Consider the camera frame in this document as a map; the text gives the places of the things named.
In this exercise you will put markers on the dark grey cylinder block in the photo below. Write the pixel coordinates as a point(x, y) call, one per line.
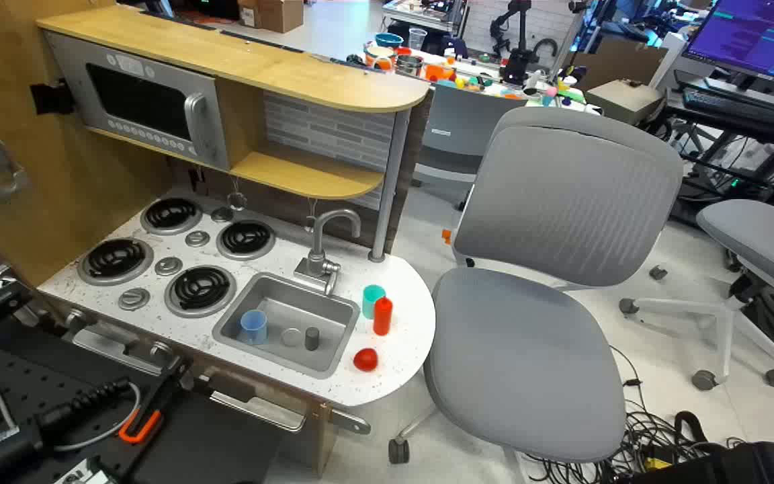
point(313, 339)

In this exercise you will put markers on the red cylinder block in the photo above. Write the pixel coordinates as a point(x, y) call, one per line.
point(383, 316)

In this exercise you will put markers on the silver toy sink basin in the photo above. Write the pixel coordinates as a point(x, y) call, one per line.
point(301, 298)

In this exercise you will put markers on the teal plastic cup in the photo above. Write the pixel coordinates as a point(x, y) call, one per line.
point(369, 297)

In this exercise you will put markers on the silver toy faucet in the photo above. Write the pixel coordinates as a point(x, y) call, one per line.
point(320, 258)

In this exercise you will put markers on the grey chair back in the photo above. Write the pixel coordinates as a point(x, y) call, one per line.
point(459, 124)

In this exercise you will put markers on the black coil stove burner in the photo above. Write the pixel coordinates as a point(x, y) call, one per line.
point(201, 288)
point(171, 216)
point(116, 258)
point(246, 236)

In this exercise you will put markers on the blue plastic cup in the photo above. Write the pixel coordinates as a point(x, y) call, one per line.
point(254, 325)

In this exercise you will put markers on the silver stove knob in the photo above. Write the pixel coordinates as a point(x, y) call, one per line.
point(222, 214)
point(171, 265)
point(198, 236)
point(132, 298)

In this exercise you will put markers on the grey office chair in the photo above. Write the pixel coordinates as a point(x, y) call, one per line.
point(523, 357)

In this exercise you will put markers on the wooden toy kitchen unit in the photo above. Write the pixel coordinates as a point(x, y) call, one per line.
point(316, 75)

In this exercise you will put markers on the brown cardboard box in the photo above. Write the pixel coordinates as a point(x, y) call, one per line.
point(272, 15)

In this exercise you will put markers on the beige box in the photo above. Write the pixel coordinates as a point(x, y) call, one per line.
point(624, 97)

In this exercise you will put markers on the grey toy microwave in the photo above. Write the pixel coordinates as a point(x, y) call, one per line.
point(135, 97)

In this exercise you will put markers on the grey chair with white base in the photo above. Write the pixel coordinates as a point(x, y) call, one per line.
point(764, 236)

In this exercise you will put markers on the black equipment case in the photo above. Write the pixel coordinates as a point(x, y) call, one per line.
point(727, 466)

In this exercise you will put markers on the large computer monitor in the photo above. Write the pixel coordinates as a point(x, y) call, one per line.
point(753, 40)

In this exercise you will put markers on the black camera stand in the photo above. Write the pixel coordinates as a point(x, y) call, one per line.
point(516, 40)

